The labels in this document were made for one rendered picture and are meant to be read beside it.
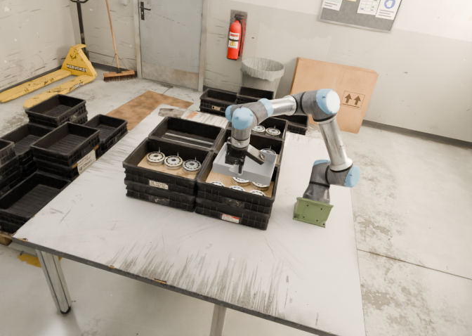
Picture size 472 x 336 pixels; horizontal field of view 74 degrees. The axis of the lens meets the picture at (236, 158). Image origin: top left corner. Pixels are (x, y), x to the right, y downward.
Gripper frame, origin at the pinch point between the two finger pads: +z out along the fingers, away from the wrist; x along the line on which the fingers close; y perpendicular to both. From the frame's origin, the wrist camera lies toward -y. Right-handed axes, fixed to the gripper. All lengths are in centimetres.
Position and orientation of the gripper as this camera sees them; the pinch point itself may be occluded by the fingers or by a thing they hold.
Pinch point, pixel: (241, 172)
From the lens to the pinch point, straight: 141.3
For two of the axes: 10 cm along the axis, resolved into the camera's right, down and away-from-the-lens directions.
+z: -0.6, 6.3, 7.7
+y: -9.8, -2.0, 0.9
